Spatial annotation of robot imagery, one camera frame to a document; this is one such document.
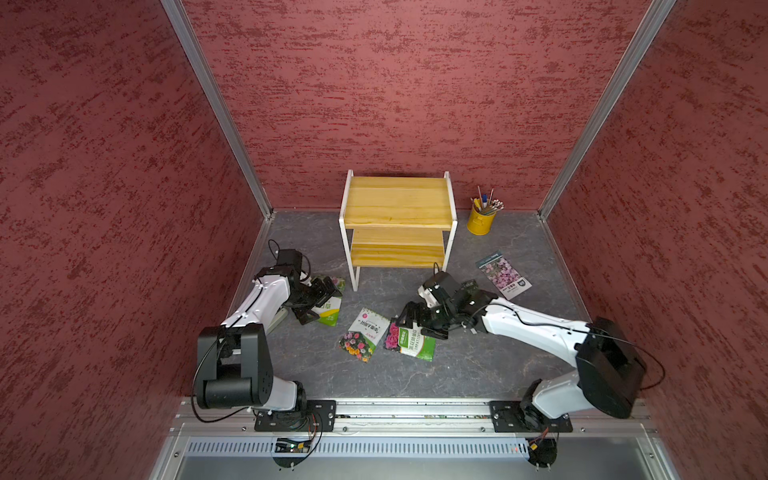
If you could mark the aluminium corner post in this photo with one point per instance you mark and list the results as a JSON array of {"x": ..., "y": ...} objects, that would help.
[
  {"x": 648, "y": 28},
  {"x": 184, "y": 32}
]

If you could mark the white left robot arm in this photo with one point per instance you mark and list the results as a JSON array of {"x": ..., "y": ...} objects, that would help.
[{"x": 234, "y": 369}]

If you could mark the pink flower seed bag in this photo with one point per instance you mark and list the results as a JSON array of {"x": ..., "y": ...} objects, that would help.
[{"x": 503, "y": 275}]

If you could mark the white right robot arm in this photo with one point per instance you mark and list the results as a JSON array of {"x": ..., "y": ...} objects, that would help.
[{"x": 607, "y": 370}]

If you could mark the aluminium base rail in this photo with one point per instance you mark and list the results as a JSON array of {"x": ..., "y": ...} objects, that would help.
[{"x": 450, "y": 428}]

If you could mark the colourful flower seed bag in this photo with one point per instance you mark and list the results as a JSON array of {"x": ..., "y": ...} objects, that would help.
[{"x": 363, "y": 336}]

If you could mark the green white seed bag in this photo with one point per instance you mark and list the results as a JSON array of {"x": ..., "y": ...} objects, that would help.
[{"x": 329, "y": 312}]

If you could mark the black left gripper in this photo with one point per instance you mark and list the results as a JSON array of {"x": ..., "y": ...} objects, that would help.
[{"x": 321, "y": 296}]

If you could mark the right aluminium corner post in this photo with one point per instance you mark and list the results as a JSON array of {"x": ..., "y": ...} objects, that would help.
[{"x": 648, "y": 28}]

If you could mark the white green rectangular box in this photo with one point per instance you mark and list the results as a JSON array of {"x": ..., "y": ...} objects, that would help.
[{"x": 279, "y": 316}]

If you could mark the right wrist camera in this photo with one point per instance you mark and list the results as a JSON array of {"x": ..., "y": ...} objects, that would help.
[{"x": 427, "y": 294}]

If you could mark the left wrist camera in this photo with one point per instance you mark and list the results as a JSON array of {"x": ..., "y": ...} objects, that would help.
[{"x": 304, "y": 278}]

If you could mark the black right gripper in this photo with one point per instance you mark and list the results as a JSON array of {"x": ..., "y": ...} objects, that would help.
[{"x": 422, "y": 321}]

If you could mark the left aluminium corner post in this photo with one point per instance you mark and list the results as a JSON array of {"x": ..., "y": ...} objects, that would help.
[{"x": 184, "y": 32}]

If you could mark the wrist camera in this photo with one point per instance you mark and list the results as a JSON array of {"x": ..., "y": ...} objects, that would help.
[
  {"x": 427, "y": 294},
  {"x": 304, "y": 278}
]

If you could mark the white wooden two-tier shelf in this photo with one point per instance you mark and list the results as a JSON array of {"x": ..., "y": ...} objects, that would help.
[{"x": 397, "y": 222}]

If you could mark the yellow pen cup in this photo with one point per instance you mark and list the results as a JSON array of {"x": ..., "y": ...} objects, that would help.
[{"x": 484, "y": 208}]

